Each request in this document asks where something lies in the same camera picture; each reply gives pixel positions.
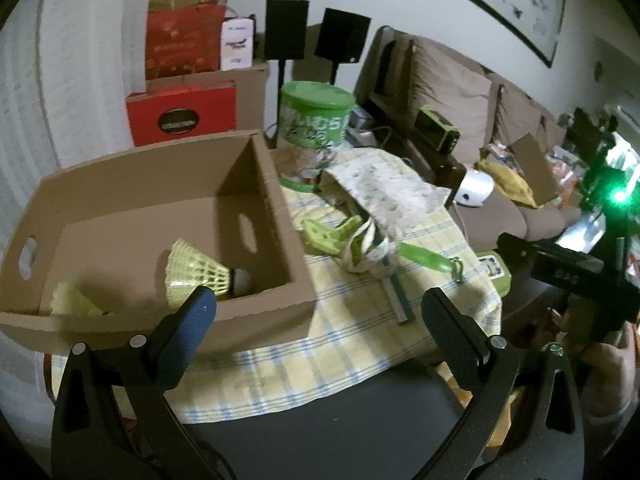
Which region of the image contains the red gift bag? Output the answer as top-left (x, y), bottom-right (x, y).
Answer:
top-left (145, 0), bottom-right (246, 81)

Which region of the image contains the beige sofa cushion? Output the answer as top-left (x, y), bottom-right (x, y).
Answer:
top-left (410, 37), bottom-right (501, 161)
top-left (492, 80), bottom-right (546, 146)

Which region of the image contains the white carton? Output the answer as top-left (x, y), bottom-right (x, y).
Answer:
top-left (220, 17), bottom-right (257, 72)

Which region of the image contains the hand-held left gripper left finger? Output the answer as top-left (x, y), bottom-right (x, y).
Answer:
top-left (50, 285), bottom-right (221, 480)

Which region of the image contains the yellow plaid tablecloth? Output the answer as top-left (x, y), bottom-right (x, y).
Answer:
top-left (50, 147), bottom-right (503, 423)

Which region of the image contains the green plastic clip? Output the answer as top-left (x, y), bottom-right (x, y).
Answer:
top-left (301, 215), bottom-right (362, 256)

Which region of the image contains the cardboard piece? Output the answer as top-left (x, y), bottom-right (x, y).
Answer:
top-left (507, 132), bottom-right (558, 203)

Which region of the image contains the green black device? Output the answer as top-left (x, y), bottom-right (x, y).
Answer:
top-left (416, 106), bottom-right (461, 153)

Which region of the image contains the green white pouch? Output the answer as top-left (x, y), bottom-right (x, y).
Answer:
top-left (342, 220), bottom-right (401, 276)

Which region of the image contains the yellow cloth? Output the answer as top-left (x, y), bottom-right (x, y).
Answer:
top-left (475, 157), bottom-right (538, 208)

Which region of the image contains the black speaker on stand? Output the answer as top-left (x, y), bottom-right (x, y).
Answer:
top-left (315, 7), bottom-right (372, 86)
top-left (264, 0), bottom-right (310, 111)

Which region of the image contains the printed cloth bag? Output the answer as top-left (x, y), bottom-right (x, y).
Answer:
top-left (320, 149), bottom-right (451, 241)

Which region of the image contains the brown sofa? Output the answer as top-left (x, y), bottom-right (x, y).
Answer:
top-left (355, 25), bottom-right (601, 321)

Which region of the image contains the green leaf-shaped keychain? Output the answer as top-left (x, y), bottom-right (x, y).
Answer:
top-left (397, 241), bottom-right (463, 281)

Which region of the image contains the green snack tin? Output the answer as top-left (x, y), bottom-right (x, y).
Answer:
top-left (276, 81), bottom-right (357, 193)

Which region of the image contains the red box with black oval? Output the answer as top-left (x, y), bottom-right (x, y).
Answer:
top-left (125, 80), bottom-right (238, 148)

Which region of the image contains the white round device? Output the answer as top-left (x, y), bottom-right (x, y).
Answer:
top-left (455, 167), bottom-right (496, 208)

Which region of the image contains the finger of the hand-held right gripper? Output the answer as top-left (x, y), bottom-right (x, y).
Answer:
top-left (497, 232), bottom-right (608, 302)

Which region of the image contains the person's right hand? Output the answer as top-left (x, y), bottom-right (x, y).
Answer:
top-left (547, 305), bottom-right (640, 421)

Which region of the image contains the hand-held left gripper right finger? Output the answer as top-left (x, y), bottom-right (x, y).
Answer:
top-left (421, 287), bottom-right (586, 480)

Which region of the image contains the green box with sticker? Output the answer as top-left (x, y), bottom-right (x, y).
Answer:
top-left (472, 250), bottom-right (512, 295)

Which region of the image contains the yellow shuttlecock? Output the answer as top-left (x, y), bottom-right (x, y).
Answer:
top-left (50, 281), bottom-right (108, 317)
top-left (165, 239), bottom-right (251, 310)

